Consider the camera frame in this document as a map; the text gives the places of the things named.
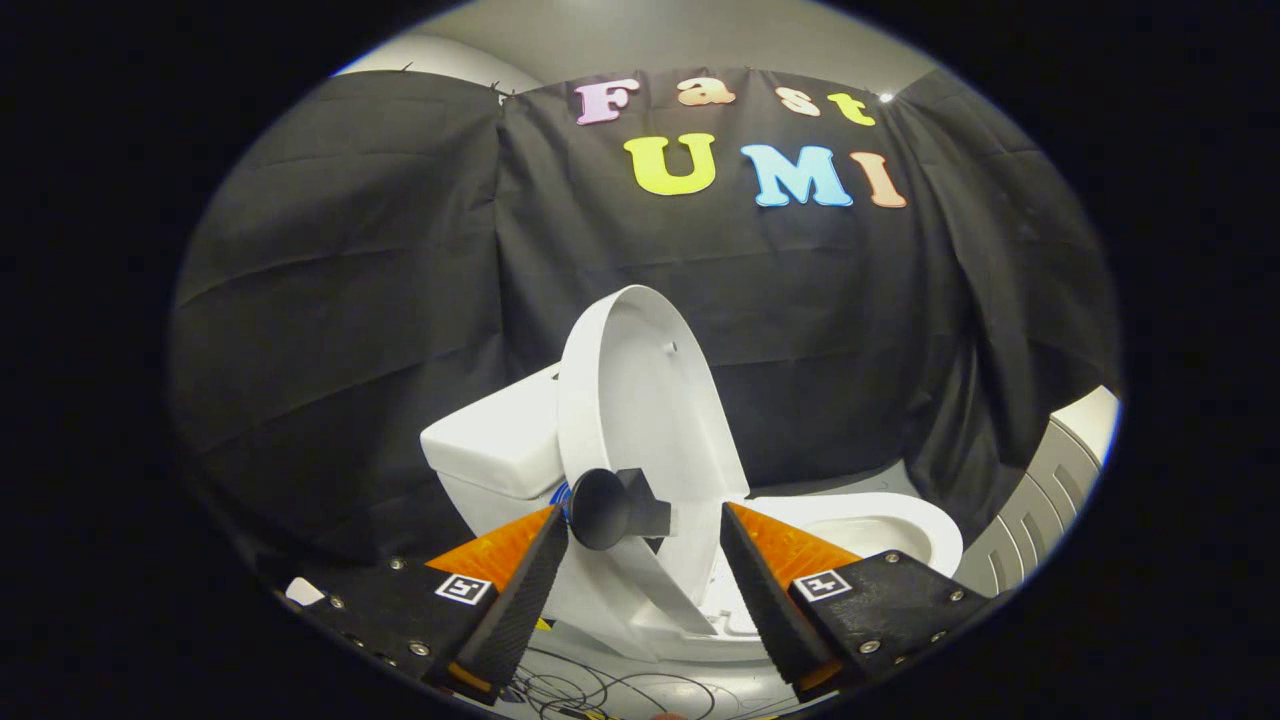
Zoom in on black lid handle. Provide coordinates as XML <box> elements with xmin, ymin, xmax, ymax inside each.
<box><xmin>568</xmin><ymin>467</ymin><xmax>673</xmax><ymax>552</ymax></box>

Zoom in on white toilet seat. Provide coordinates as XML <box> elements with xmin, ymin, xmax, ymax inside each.
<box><xmin>722</xmin><ymin>490</ymin><xmax>965</xmax><ymax>601</ymax></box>

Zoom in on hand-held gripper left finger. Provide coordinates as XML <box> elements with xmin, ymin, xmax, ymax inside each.
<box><xmin>283</xmin><ymin>504</ymin><xmax>571</xmax><ymax>707</ymax></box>

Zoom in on white toilet lid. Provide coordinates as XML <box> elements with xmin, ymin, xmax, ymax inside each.
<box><xmin>554</xmin><ymin>285</ymin><xmax>753</xmax><ymax>646</ymax></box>

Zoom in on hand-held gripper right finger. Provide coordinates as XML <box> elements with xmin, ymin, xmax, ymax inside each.
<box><xmin>718</xmin><ymin>502</ymin><xmax>996</xmax><ymax>704</ymax></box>

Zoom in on black floor cable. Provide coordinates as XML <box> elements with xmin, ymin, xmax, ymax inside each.
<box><xmin>500</xmin><ymin>640</ymin><xmax>791</xmax><ymax>720</ymax></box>

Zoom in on black backdrop cloth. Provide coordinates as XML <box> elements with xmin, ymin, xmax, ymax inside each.
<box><xmin>168</xmin><ymin>65</ymin><xmax>1121</xmax><ymax>591</ymax></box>

